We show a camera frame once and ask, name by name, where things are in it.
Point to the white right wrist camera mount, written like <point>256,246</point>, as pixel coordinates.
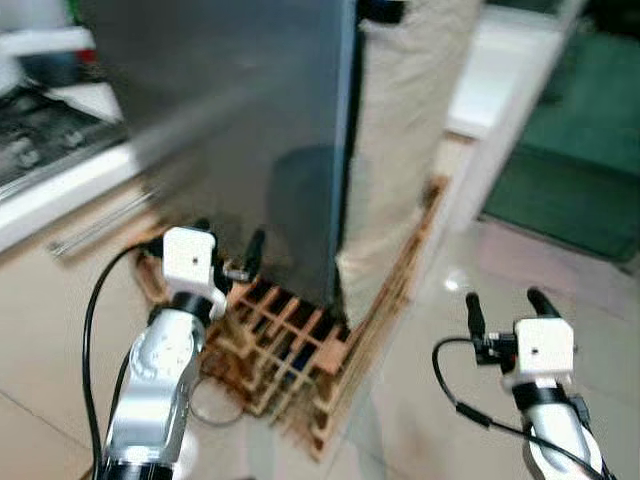
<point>543,350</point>

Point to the green floor mat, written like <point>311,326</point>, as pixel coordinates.
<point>575,150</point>

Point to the small black box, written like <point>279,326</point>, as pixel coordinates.
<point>382,10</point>

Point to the black gas hob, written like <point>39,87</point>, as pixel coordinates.
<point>45,135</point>

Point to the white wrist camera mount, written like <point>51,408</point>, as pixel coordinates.
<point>188,262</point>
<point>543,350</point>

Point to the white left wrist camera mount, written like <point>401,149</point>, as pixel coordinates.
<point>188,262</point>

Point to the white door frame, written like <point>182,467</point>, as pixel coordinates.
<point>500,130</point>

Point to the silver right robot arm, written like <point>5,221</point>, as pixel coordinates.
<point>560,435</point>

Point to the cream kitchen base cabinet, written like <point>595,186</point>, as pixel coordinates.
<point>50,270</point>

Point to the beige hanging cloth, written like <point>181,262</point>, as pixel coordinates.
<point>400,140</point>

